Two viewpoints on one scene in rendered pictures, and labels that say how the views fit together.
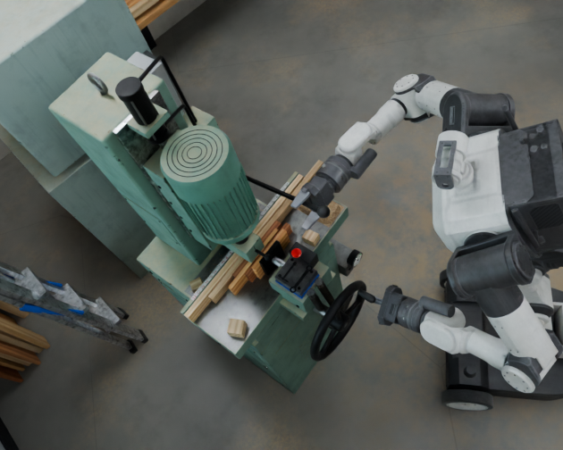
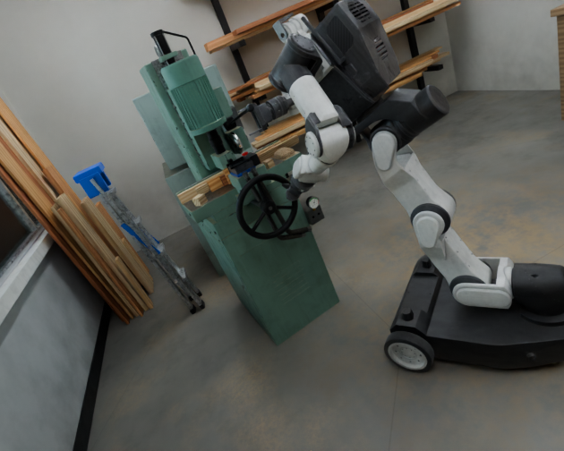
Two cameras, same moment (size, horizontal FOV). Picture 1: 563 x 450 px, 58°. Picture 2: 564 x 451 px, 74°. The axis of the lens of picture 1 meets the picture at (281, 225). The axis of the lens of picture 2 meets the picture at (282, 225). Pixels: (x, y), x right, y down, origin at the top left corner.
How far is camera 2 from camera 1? 143 cm
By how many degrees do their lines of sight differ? 36
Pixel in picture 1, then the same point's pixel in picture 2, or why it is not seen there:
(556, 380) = (497, 334)
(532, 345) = (311, 101)
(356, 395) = (322, 351)
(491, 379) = (431, 328)
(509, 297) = (295, 70)
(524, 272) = (295, 40)
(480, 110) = not seen: hidden behind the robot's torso
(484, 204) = not seen: hidden behind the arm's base
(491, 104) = not seen: hidden behind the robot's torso
